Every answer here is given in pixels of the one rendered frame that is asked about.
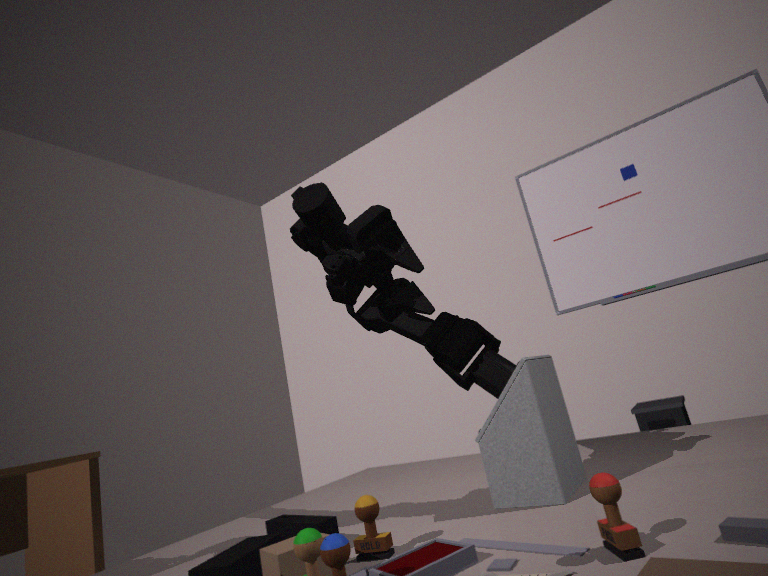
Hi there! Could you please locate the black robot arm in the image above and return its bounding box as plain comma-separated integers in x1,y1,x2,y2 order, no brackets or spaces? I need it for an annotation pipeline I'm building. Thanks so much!
290,182,517,399

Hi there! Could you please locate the grey flat bar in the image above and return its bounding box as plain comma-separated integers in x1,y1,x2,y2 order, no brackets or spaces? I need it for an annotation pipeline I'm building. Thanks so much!
458,538,590,557

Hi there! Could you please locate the wooden hand stamp with red top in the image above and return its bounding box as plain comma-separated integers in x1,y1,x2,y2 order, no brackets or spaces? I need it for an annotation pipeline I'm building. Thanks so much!
589,473,646,562

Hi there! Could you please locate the tan box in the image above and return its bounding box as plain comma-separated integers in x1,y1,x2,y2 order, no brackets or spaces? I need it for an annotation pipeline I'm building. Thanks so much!
260,536,332,576

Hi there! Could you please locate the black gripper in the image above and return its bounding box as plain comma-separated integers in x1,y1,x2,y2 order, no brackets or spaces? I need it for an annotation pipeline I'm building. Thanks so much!
337,205,435,322

